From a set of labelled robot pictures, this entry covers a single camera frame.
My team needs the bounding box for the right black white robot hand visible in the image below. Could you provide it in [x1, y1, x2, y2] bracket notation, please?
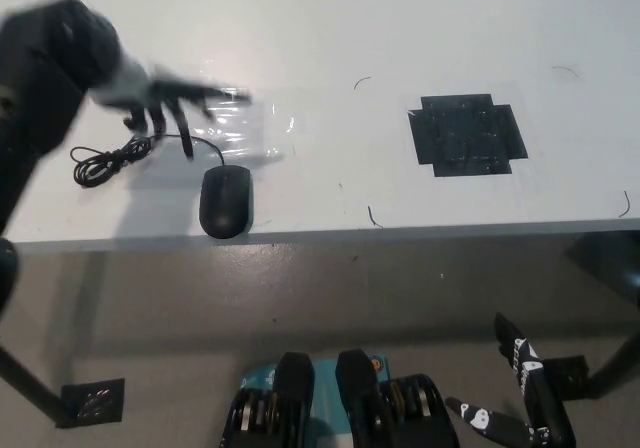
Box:
[444, 312, 576, 448]

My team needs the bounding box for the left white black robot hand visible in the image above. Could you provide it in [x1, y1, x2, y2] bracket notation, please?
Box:
[89, 60, 254, 162]

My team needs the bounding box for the black mouse cable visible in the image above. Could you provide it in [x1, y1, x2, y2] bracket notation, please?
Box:
[70, 134, 226, 189]

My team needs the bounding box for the black computer mouse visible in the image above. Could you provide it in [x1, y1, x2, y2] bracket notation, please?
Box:
[199, 164, 255, 240]

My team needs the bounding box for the black table leg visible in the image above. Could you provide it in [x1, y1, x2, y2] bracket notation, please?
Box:
[589, 332, 640, 402]
[0, 345, 64, 427]

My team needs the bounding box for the clear plastic tape sheet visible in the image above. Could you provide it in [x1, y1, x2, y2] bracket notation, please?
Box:
[149, 85, 296, 164]

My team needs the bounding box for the clear film over black patch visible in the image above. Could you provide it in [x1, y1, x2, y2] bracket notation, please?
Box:
[402, 87, 554, 194]

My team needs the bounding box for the black tape patch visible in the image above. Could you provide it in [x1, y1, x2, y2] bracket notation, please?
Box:
[407, 93, 530, 178]

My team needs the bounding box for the dark table frame bracket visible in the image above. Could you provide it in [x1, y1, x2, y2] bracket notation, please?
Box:
[564, 232, 640, 289]

